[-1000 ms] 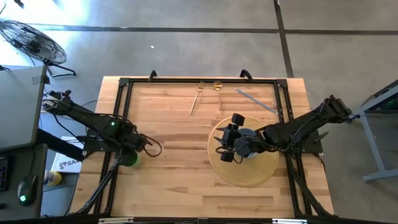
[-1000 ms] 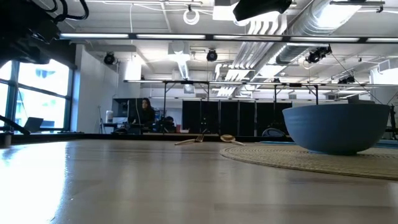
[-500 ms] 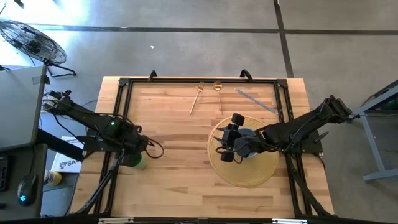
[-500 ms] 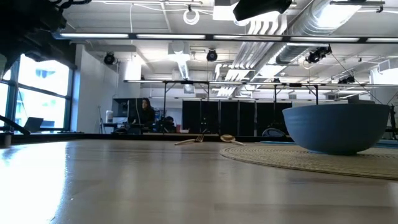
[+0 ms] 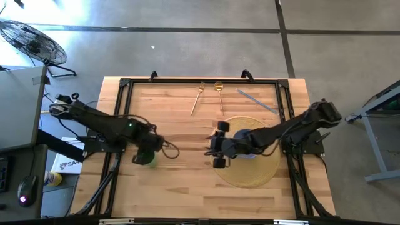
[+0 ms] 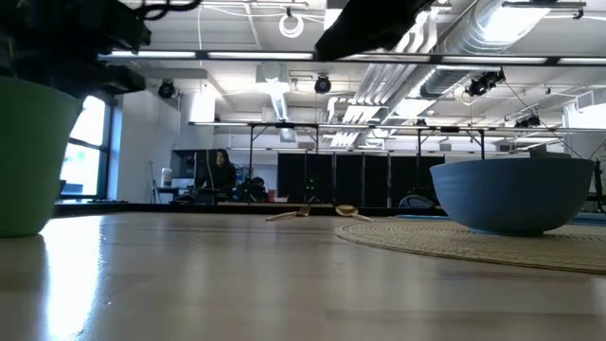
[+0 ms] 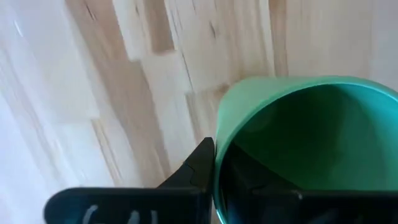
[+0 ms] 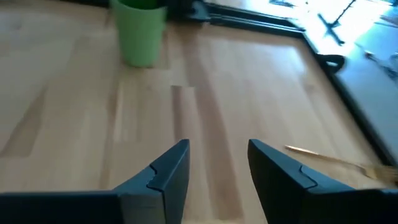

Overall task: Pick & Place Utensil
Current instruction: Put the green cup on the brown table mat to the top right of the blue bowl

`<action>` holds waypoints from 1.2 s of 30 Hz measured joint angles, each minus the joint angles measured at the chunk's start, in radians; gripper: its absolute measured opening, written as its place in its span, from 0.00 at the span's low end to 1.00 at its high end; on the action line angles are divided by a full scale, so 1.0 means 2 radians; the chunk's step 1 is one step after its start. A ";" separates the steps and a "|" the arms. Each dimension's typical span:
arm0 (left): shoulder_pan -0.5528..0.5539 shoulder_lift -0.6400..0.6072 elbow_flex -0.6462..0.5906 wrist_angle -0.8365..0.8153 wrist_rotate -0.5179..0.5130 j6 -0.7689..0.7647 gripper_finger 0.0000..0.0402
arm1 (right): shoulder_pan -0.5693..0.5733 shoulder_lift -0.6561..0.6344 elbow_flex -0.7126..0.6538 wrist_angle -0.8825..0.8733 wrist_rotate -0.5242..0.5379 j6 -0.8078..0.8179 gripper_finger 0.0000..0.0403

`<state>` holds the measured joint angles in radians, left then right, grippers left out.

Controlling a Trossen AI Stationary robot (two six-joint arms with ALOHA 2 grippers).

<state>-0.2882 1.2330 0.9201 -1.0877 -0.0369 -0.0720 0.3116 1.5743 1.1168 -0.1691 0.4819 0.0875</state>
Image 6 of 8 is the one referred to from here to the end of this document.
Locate gold fork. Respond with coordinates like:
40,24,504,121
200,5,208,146
264,196,317,223

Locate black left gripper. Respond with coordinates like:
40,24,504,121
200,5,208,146
0,49,147,99

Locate blue bowl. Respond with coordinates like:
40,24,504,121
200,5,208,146
429,157,596,237

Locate gold spoon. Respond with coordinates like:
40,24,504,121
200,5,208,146
334,204,375,223

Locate round woven placemat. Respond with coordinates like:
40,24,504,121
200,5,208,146
334,218,606,276

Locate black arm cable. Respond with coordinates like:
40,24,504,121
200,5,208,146
134,0,203,20

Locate black overhead frame bar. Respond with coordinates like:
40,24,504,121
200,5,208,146
97,50,606,67

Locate silver ventilation duct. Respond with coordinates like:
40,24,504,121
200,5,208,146
420,0,550,100

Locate white cable coil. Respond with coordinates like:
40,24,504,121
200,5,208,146
278,12,305,39

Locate black partition panels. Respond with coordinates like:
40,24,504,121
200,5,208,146
276,152,446,207

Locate green plastic cup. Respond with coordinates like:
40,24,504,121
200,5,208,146
0,75,85,238

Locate person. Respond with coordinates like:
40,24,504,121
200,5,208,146
203,149,238,203

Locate dark monitor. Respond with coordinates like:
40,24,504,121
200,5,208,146
170,149,209,190

